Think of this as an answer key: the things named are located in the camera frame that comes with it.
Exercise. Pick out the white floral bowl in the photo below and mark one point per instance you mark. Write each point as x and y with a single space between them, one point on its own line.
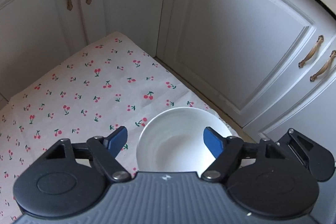
173 141

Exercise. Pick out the white lower cabinets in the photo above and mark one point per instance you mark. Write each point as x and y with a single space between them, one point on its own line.
252 58

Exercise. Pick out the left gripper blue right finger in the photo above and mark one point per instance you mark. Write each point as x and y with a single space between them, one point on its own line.
214 142

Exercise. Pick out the cherry print tablecloth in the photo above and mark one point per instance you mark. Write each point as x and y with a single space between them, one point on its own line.
108 85

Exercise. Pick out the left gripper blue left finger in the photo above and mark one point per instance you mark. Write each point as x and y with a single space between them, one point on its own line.
115 142

